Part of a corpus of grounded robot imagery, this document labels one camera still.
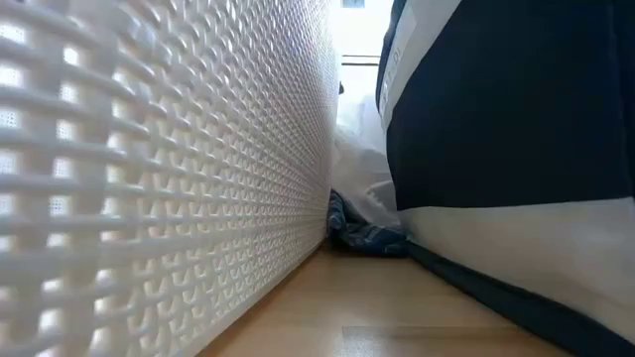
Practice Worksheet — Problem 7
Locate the white cloth garment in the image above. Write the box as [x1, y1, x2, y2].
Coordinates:
[329, 91, 402, 228]

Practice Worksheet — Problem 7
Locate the navy blue cloth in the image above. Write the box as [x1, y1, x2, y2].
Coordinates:
[375, 0, 635, 357]

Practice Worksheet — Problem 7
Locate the white plastic laundry basket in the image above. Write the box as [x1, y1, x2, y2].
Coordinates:
[0, 0, 341, 357]

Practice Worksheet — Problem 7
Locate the blue plaid shirt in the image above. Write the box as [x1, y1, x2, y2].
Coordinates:
[325, 189, 412, 259]

